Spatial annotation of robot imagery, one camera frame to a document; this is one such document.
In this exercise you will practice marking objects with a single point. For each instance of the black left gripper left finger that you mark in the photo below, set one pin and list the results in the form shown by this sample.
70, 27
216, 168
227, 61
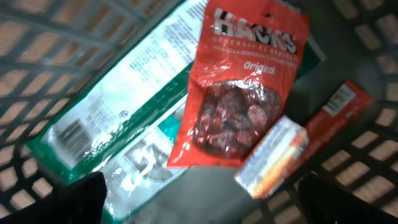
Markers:
80, 202

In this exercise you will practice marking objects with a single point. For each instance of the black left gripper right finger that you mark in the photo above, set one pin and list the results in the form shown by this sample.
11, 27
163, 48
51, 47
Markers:
325, 203

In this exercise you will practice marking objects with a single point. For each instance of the small orange white box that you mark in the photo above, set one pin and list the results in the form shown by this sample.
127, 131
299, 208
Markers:
272, 159

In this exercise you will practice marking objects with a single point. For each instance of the red tube package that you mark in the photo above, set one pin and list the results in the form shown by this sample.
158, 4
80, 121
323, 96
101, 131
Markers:
345, 105

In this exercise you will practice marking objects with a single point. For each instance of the red candy bag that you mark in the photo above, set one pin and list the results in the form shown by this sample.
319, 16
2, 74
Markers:
247, 59

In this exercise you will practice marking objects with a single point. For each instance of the white green 3M package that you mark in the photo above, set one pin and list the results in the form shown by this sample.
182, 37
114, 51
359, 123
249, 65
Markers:
125, 126

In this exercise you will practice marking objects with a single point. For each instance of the grey plastic mesh basket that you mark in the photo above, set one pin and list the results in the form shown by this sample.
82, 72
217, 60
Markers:
52, 51

